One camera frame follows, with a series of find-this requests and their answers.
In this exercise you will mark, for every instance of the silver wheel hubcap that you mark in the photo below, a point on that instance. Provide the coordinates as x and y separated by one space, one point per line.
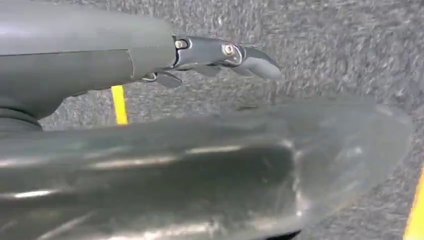
198 172

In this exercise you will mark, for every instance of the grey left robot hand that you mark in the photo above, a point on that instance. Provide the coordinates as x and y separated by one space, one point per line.
66 46

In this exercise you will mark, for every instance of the black robot leg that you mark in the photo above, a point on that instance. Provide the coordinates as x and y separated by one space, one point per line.
285 236

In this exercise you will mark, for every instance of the yellow floor tape square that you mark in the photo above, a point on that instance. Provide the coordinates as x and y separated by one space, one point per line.
120 106

